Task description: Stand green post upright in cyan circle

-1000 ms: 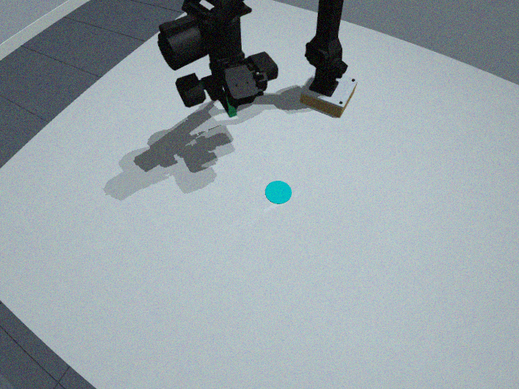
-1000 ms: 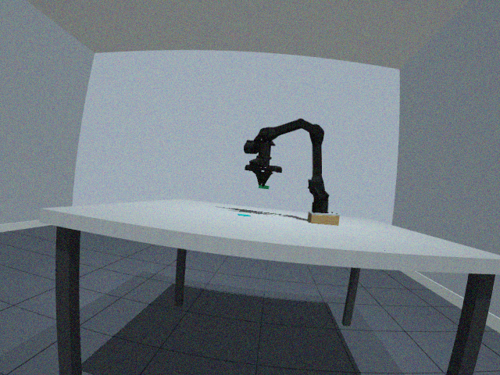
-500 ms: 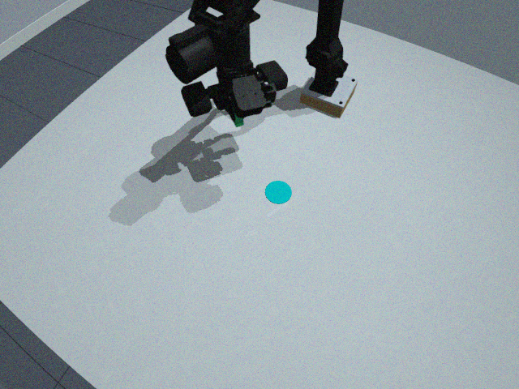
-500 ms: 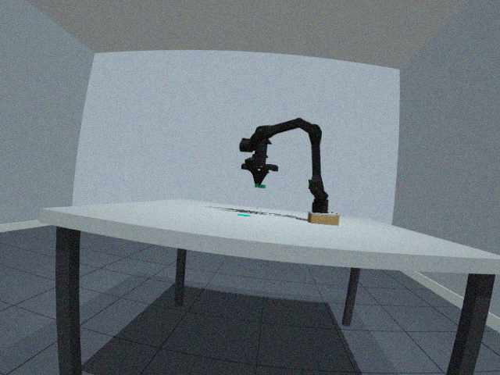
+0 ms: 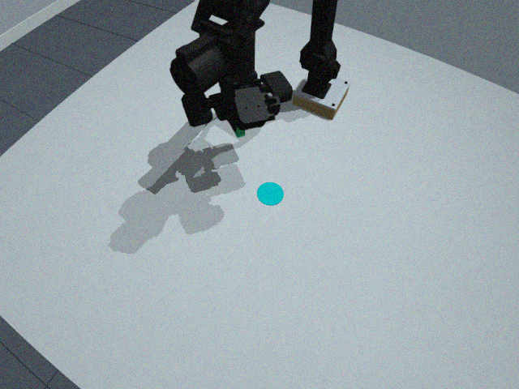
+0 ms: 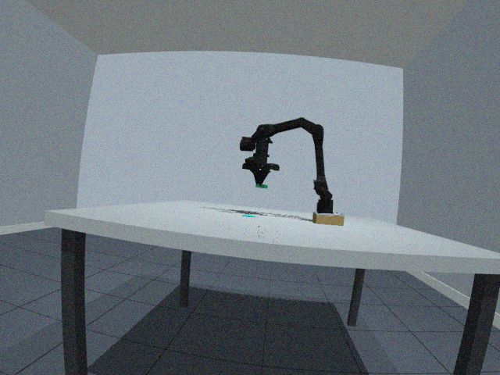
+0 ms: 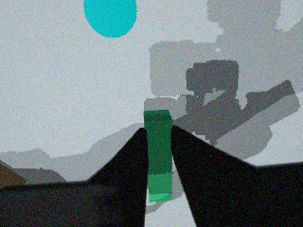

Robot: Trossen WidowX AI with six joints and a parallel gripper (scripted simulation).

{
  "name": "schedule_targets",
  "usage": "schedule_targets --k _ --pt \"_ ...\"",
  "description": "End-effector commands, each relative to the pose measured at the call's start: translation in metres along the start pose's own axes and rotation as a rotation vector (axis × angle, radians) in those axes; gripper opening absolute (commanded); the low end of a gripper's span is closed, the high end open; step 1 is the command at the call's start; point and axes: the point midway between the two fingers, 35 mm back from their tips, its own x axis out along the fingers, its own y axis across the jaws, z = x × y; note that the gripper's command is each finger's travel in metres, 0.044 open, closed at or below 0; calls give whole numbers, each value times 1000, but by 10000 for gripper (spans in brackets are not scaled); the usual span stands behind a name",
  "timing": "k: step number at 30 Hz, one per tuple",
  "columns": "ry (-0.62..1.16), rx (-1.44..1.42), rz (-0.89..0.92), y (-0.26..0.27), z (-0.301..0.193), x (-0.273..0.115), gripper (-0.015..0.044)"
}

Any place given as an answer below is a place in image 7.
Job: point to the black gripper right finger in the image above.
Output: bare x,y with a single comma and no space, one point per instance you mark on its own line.
224,191

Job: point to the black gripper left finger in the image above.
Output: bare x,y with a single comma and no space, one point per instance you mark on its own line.
115,196

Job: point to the cyan circle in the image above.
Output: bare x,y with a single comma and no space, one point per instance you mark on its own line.
110,18

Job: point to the green rectangular post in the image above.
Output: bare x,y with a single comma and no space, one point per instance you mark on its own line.
158,125

